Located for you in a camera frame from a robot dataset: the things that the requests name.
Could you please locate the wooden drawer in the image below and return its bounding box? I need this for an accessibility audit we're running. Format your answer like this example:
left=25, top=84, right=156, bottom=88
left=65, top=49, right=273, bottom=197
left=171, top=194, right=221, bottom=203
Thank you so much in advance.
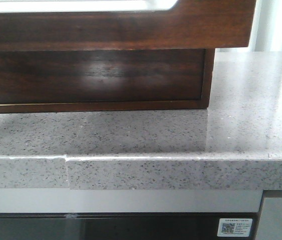
left=0, top=0, right=255, bottom=51
left=0, top=47, right=206, bottom=105

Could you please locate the dark wooden drawer cabinet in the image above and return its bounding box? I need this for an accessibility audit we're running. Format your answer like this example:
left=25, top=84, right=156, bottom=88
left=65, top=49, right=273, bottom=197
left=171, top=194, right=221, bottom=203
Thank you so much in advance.
left=0, top=46, right=216, bottom=114

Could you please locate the white QR code sticker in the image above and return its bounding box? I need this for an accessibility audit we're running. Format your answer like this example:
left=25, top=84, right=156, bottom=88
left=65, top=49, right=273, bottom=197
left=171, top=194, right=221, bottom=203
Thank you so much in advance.
left=217, top=218, right=253, bottom=238

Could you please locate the white curtain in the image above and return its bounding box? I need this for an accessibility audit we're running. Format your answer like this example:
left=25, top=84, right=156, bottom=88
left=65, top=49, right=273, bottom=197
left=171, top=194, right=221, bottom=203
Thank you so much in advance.
left=216, top=0, right=282, bottom=53

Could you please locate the grey cabinet door panel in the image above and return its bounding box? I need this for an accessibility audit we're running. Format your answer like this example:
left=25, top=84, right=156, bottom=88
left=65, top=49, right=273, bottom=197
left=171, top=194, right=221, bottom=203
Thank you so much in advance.
left=255, top=190, right=282, bottom=240

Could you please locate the black glass appliance door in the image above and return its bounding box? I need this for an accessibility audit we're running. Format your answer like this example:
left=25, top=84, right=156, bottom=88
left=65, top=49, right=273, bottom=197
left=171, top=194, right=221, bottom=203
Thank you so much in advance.
left=0, top=212, right=258, bottom=240

